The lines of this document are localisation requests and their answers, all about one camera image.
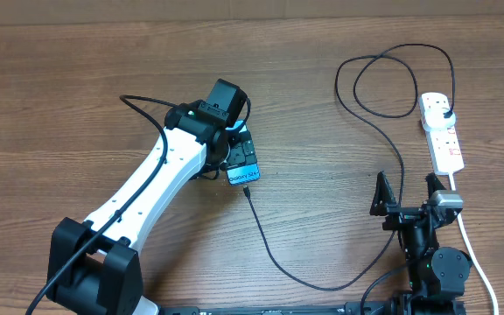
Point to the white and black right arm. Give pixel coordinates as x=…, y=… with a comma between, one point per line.
x=437, y=275

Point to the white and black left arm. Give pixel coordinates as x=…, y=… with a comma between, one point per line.
x=94, y=265

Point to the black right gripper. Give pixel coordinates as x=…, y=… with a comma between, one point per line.
x=382, y=206

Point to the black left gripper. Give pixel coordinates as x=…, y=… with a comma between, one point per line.
x=242, y=150

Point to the white power extension strip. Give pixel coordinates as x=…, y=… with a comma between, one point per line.
x=445, y=152

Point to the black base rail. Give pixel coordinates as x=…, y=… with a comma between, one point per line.
x=349, y=308

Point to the blue Galaxy smartphone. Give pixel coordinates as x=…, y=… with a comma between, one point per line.
x=245, y=174

